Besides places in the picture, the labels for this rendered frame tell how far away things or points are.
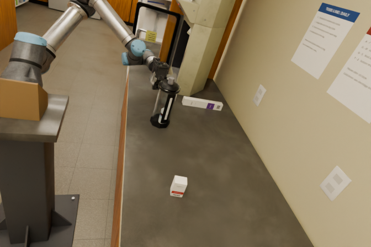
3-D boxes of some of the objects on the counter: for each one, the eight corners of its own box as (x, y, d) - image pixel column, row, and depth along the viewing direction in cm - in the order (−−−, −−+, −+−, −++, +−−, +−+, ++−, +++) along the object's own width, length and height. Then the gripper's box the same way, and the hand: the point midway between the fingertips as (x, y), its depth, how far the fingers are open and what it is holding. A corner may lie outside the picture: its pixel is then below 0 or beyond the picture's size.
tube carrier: (173, 127, 121) (184, 91, 111) (153, 128, 116) (163, 91, 105) (165, 114, 129) (175, 81, 118) (147, 114, 124) (155, 80, 113)
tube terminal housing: (197, 78, 189) (233, -27, 150) (207, 99, 162) (254, -22, 124) (168, 73, 181) (197, -39, 143) (173, 94, 155) (212, -37, 116)
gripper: (139, 55, 122) (150, 73, 108) (171, 58, 131) (186, 75, 117) (136, 70, 126) (147, 89, 112) (168, 72, 136) (181, 90, 122)
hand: (166, 86), depth 116 cm, fingers open, 14 cm apart
